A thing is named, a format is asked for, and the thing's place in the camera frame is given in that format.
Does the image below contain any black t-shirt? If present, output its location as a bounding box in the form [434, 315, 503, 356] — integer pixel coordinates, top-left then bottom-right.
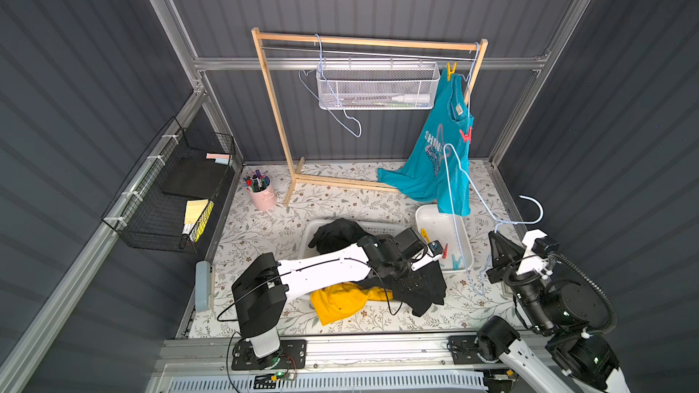
[307, 218, 447, 325]

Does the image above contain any yellow clothespin on teal shirt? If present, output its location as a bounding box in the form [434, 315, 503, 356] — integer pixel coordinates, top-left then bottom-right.
[446, 62, 458, 82]

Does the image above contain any blue wire hanger black shirt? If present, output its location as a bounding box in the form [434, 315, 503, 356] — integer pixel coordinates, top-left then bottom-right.
[442, 143, 552, 280]

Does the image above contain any black wire wall basket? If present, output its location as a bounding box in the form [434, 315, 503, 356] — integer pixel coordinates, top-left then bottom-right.
[103, 118, 238, 254]

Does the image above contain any white tube in mesh basket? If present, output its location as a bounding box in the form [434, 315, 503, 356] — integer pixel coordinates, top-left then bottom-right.
[391, 94, 433, 109]

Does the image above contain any blue wire hanger yellow shirt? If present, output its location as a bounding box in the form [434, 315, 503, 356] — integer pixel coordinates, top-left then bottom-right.
[297, 34, 362, 139]

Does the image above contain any white wire mesh basket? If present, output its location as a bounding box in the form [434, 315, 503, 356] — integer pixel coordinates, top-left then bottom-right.
[315, 60, 441, 111]

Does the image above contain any black notebook in wall basket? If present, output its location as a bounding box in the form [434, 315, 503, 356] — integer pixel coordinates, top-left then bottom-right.
[161, 158, 228, 199]

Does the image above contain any white perforated laundry basket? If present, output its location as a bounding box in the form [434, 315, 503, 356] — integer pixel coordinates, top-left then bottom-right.
[287, 218, 424, 300]

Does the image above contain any teal t-shirt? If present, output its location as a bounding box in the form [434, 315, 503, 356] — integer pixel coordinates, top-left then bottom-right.
[377, 74, 474, 217]

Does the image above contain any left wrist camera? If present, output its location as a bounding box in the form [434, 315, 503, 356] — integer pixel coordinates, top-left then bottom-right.
[411, 241, 443, 271]

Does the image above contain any wooden clothes rack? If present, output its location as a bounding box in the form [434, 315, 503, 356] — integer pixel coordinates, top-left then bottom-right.
[251, 27, 489, 190]

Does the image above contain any yellow clothespin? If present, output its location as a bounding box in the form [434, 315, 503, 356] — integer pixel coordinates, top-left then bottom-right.
[446, 62, 458, 82]
[420, 229, 431, 244]

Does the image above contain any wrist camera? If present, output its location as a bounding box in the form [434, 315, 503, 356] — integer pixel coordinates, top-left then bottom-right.
[411, 241, 443, 271]
[516, 229, 560, 277]

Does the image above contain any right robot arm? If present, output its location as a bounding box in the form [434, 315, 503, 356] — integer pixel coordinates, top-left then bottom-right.
[476, 229, 629, 392]

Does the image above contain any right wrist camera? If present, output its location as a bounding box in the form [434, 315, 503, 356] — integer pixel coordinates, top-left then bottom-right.
[516, 229, 560, 277]

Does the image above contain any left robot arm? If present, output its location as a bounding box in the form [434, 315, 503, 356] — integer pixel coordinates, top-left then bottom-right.
[231, 229, 445, 367]

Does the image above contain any white plastic tray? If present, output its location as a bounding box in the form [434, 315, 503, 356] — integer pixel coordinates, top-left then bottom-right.
[415, 204, 474, 273]

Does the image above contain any yellow notepad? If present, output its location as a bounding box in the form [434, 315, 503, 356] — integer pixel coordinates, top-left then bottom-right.
[182, 199, 215, 243]

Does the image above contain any pink pen cup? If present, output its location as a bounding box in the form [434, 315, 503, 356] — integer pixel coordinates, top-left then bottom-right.
[244, 170, 277, 211]

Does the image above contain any yellow t-shirt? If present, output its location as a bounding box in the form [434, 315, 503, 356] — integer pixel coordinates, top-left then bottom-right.
[309, 282, 392, 326]

